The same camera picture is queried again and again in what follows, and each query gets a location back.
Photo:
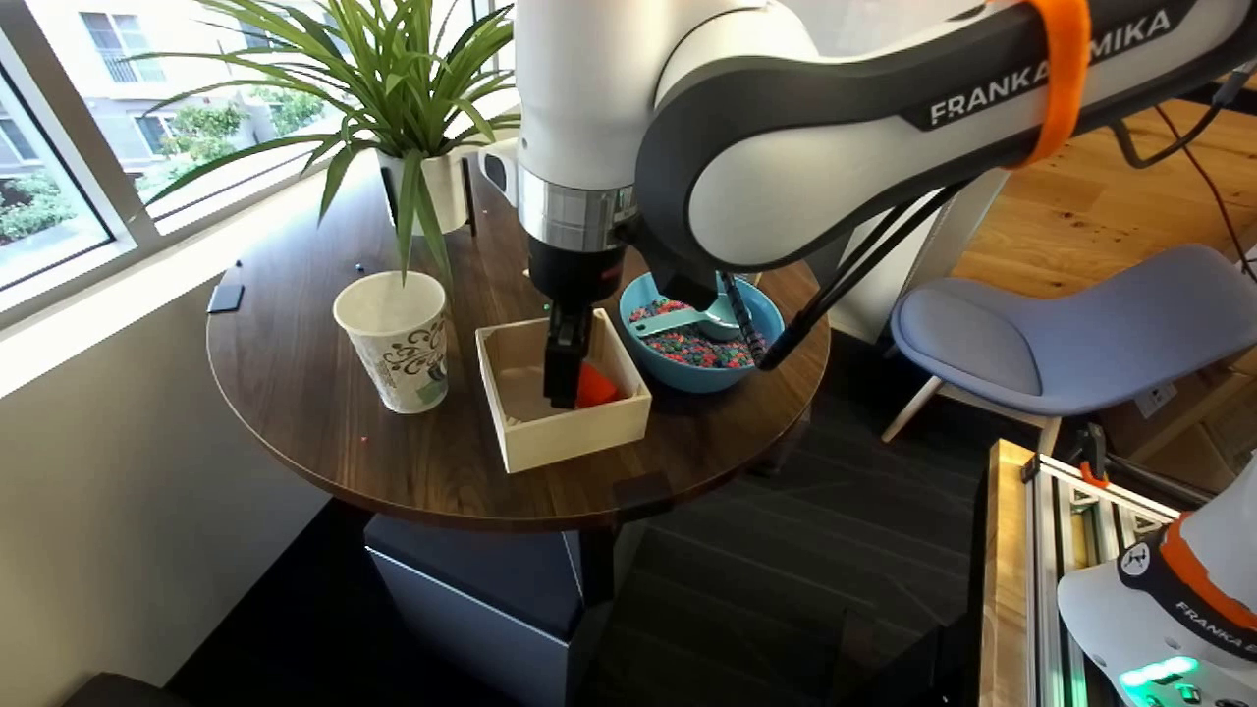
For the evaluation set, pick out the patterned paper cup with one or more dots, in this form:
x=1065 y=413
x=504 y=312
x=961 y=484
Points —
x=397 y=349

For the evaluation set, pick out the teal measuring scoop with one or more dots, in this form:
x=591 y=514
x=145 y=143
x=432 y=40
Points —
x=682 y=321

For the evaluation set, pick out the green spiky plant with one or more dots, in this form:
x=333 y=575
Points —
x=377 y=82

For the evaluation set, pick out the white robot base orange band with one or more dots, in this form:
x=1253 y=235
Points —
x=1180 y=616

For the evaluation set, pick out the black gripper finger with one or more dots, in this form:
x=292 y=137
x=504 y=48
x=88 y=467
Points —
x=554 y=361
x=579 y=349

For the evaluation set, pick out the grey blue storage box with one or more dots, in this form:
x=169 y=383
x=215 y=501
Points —
x=474 y=590

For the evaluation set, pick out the colourful candy pieces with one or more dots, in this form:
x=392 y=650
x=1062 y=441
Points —
x=714 y=350

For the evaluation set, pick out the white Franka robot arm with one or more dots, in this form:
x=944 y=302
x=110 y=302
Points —
x=786 y=159

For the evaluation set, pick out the white plant pot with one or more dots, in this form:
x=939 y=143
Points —
x=444 y=192

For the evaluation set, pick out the aluminium and wood frame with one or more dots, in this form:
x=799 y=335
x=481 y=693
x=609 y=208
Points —
x=1024 y=575

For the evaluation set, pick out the light wooden box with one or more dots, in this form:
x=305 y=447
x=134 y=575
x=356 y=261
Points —
x=574 y=439

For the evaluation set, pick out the orange block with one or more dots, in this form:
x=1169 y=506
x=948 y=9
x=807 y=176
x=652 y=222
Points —
x=602 y=387

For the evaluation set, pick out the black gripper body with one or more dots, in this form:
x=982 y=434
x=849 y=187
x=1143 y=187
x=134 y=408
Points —
x=572 y=278

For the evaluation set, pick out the blue bowl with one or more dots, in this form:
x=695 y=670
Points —
x=708 y=379

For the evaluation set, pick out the blue grey shell chair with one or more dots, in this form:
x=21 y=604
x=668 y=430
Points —
x=1075 y=335

